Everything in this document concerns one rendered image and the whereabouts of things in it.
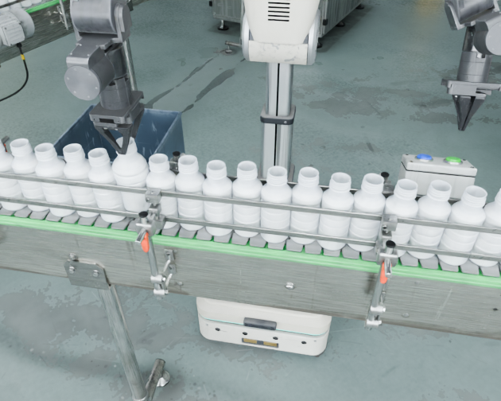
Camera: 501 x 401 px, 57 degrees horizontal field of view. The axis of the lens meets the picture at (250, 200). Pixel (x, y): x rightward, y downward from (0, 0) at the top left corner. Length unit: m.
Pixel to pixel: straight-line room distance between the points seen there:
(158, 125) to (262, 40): 0.46
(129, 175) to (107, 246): 0.20
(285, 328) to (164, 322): 0.57
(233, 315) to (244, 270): 0.81
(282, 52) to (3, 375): 1.61
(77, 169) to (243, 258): 0.39
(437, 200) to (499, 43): 0.29
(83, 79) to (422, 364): 1.69
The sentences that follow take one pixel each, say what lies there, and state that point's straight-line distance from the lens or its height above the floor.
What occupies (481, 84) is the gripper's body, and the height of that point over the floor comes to 1.28.
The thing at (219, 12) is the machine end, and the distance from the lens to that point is 5.01.
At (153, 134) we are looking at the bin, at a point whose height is 0.86.
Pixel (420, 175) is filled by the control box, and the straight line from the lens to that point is 1.02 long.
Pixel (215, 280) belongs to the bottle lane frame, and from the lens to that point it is 1.03.
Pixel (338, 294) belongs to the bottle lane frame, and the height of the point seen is 0.90.
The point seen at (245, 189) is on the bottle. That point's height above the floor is 1.13.
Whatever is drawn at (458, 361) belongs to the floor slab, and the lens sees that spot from 2.12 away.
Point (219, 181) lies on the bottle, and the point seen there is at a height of 1.14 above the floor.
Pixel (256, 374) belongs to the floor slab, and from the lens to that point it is 1.92.
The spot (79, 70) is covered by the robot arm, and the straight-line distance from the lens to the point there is 0.76.
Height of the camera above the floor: 1.67
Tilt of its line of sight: 40 degrees down
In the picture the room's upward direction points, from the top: straight up
